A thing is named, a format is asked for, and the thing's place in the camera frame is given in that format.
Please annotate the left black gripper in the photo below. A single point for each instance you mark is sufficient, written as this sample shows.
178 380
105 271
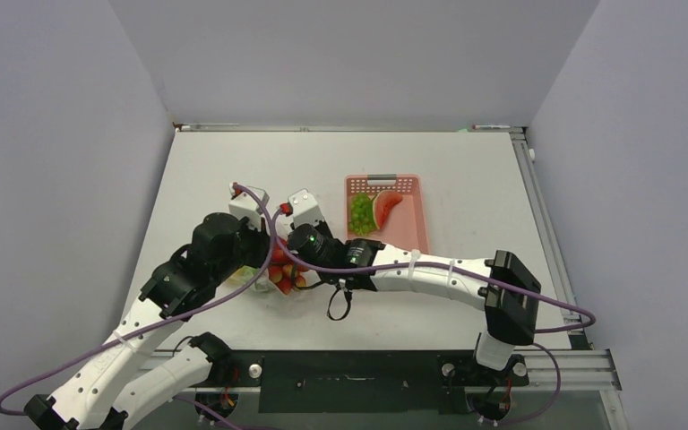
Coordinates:
261 240

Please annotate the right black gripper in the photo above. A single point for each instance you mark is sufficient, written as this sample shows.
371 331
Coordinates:
323 226

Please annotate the clear zip top bag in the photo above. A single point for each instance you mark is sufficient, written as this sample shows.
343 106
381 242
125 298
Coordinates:
263 284

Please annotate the red strawberries pile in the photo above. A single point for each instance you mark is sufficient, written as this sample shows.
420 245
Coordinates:
284 274

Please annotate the pink plastic basket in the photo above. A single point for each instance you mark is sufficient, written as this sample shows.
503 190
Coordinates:
406 225

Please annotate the yellow bell pepper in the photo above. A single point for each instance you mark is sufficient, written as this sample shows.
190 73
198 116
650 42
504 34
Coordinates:
244 275

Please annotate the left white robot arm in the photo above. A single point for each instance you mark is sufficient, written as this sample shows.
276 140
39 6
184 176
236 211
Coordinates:
106 392

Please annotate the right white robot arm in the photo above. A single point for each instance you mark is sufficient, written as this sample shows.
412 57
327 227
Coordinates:
501 287

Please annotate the green grapes bunch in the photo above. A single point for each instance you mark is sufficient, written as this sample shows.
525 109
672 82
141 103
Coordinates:
361 215

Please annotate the watermelon slice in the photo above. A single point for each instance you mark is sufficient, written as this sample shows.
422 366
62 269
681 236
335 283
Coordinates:
382 204

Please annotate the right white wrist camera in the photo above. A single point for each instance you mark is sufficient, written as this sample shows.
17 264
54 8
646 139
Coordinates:
302 208

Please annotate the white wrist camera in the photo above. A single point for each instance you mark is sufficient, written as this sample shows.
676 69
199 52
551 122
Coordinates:
302 208
243 206

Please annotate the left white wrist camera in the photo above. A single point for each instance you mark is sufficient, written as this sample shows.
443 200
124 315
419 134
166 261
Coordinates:
243 206

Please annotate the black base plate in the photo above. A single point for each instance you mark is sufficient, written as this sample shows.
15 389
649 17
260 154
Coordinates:
376 381

